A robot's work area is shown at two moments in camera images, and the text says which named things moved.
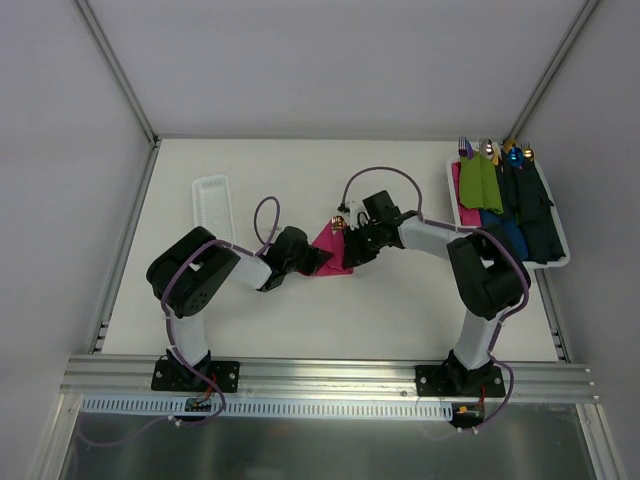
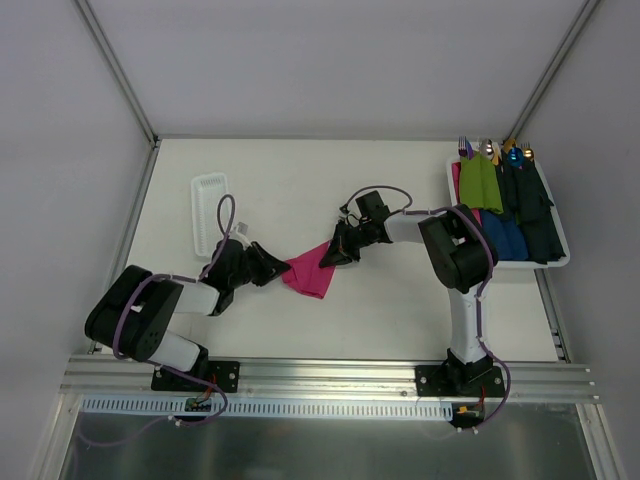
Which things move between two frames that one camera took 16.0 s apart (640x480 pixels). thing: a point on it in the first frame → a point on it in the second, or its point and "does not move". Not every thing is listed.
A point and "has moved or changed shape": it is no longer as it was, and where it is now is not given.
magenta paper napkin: [334, 244] has moved or changed shape
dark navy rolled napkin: [511, 188] does not move
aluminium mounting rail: [323, 378] does not move
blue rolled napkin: [510, 226] does not move
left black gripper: [310, 255] → [256, 263]
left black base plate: [181, 378] does not move
